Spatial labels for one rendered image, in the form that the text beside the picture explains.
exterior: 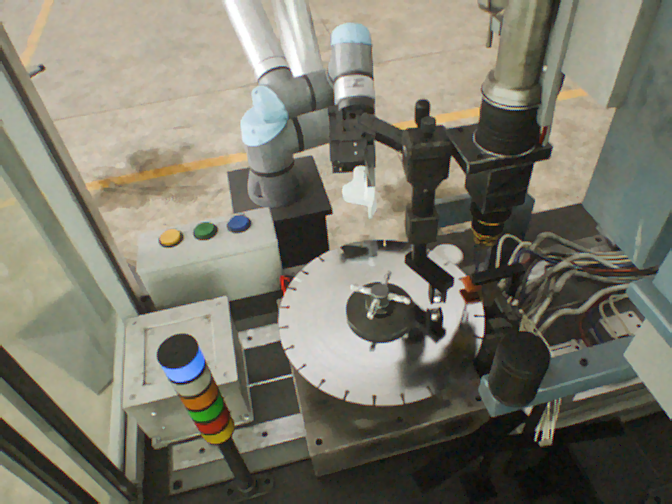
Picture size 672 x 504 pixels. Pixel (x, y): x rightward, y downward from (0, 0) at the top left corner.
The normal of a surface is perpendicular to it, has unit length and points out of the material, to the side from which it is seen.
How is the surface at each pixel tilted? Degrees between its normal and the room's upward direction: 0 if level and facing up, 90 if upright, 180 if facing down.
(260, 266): 90
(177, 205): 0
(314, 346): 0
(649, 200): 90
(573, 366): 0
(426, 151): 90
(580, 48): 90
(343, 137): 34
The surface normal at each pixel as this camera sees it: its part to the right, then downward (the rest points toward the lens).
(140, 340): -0.05, -0.69
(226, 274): 0.25, 0.69
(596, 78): -0.97, 0.22
